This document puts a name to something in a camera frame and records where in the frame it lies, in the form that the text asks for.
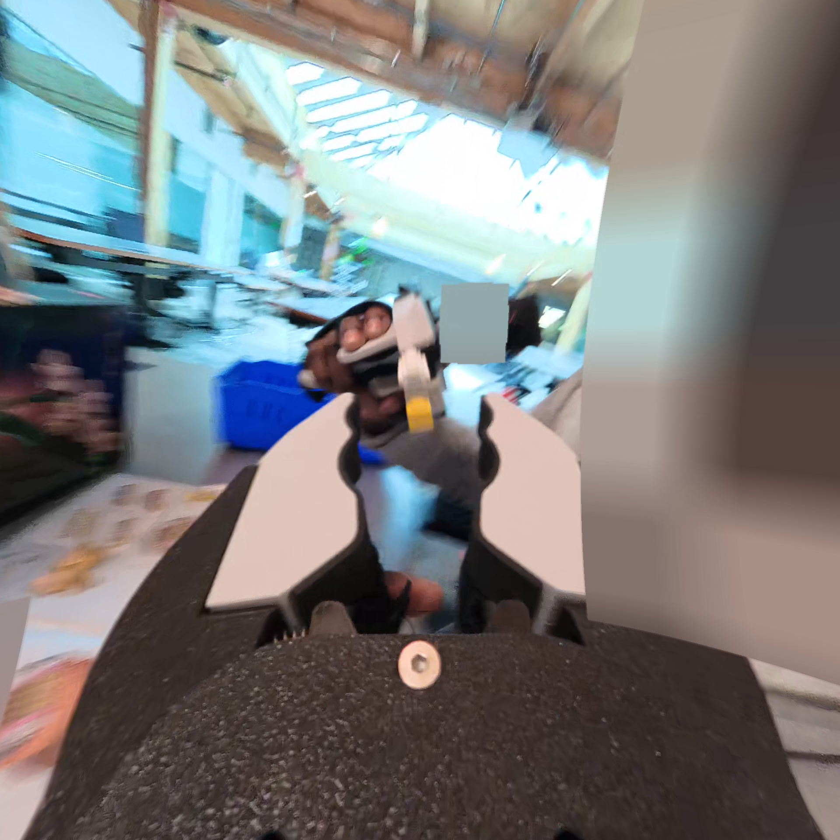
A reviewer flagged person's right hand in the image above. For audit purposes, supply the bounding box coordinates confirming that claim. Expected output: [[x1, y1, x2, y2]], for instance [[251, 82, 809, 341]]
[[300, 300, 410, 441]]

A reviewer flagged black flower print box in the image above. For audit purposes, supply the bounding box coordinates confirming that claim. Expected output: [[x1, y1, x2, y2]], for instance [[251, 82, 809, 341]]
[[0, 283, 128, 526]]

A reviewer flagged white instruction booklet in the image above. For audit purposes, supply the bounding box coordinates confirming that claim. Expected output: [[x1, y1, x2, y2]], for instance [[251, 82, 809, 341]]
[[0, 476, 231, 788]]

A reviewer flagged blue plastic bin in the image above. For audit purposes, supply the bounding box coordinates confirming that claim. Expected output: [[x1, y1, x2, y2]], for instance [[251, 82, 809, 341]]
[[217, 361, 388, 467]]

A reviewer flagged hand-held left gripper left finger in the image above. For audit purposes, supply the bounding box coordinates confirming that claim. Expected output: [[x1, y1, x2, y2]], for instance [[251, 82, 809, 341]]
[[206, 394, 371, 614]]

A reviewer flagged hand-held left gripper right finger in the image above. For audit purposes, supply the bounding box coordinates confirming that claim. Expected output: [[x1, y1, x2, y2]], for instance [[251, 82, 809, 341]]
[[460, 394, 586, 634]]

